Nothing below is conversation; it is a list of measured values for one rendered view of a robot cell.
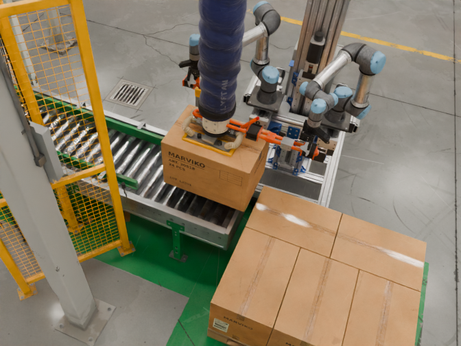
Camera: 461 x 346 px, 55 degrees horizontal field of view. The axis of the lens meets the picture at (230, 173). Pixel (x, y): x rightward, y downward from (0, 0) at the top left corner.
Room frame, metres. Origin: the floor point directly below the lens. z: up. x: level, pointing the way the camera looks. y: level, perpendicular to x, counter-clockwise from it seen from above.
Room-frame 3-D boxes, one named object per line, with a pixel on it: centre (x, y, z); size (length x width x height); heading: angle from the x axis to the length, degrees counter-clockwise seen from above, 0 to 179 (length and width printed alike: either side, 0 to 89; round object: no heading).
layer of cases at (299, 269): (1.44, -0.68, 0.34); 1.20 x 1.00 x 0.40; 73
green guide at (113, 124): (2.62, 1.26, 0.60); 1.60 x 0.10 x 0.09; 73
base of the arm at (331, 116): (2.37, -0.68, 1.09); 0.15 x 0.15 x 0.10
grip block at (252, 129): (1.96, -0.11, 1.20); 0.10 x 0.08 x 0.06; 162
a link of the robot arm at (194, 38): (2.36, 0.30, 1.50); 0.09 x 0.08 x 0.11; 120
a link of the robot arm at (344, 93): (2.37, -0.68, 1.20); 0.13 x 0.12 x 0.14; 50
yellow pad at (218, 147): (1.94, 0.15, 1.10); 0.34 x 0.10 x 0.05; 72
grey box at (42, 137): (1.27, 0.86, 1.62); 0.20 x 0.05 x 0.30; 73
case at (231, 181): (2.01, 0.11, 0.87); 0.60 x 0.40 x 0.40; 72
